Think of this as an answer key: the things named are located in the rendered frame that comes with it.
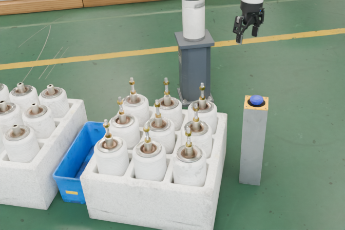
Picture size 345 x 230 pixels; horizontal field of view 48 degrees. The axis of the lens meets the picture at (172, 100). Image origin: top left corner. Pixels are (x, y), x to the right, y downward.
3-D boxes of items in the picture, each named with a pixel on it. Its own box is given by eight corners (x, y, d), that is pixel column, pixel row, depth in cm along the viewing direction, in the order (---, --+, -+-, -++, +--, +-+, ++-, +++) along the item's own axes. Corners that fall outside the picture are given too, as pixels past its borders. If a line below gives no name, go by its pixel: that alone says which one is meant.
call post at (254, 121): (240, 169, 138) (245, 95, 121) (260, 171, 136) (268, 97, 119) (238, 183, 132) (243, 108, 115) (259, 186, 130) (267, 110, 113)
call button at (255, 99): (249, 99, 119) (250, 93, 118) (263, 100, 118) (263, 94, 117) (249, 106, 116) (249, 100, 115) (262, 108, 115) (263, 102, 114)
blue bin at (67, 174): (91, 145, 153) (85, 120, 146) (117, 147, 151) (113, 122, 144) (58, 203, 128) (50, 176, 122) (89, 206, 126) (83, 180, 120)
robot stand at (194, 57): (176, 90, 184) (174, 32, 167) (207, 87, 185) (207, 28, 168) (181, 107, 172) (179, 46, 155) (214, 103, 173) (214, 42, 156)
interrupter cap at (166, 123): (167, 134, 116) (167, 132, 116) (144, 131, 118) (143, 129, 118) (173, 119, 123) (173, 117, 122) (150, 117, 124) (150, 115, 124)
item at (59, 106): (56, 123, 154) (45, 85, 144) (78, 126, 152) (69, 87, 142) (44, 139, 146) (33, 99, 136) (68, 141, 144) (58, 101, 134)
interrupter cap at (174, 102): (180, 108, 127) (180, 107, 127) (158, 112, 126) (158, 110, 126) (176, 96, 134) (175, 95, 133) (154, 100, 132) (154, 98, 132)
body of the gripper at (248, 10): (254, 3, 124) (250, 31, 130) (269, -3, 129) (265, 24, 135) (235, -2, 129) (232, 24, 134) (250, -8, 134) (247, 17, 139)
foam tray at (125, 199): (128, 140, 154) (122, 103, 144) (226, 151, 146) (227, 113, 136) (89, 218, 122) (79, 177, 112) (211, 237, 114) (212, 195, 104)
